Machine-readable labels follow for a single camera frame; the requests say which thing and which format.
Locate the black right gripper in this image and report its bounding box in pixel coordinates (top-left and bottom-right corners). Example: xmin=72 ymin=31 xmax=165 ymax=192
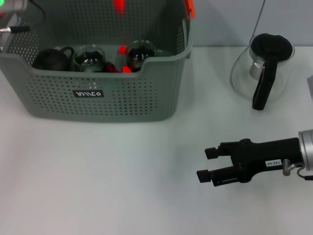
xmin=196 ymin=137 xmax=301 ymax=188

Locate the glass teacup with black handle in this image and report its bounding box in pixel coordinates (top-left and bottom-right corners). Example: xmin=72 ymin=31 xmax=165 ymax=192
xmin=125 ymin=40 xmax=157 ymax=72
xmin=72 ymin=45 xmax=115 ymax=73

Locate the dark red building block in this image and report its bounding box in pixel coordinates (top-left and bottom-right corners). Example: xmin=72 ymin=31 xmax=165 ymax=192
xmin=105 ymin=62 xmax=121 ymax=73

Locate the grey-green perforated storage bin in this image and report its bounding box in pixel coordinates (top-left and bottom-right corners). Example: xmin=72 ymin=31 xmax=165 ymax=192
xmin=0 ymin=0 xmax=196 ymax=123

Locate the black clay teapot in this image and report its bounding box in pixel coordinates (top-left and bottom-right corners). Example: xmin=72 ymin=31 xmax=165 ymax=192
xmin=32 ymin=46 xmax=75 ymax=72

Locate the glass carafe with black handle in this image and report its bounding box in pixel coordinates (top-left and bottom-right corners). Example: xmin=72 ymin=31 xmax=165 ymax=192
xmin=229 ymin=33 xmax=296 ymax=111

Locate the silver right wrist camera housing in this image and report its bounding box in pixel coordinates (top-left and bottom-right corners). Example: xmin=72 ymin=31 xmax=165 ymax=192
xmin=306 ymin=75 xmax=313 ymax=101

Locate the grey left gripper cable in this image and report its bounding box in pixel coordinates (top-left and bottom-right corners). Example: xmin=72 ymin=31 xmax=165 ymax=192
xmin=11 ymin=0 xmax=46 ymax=34

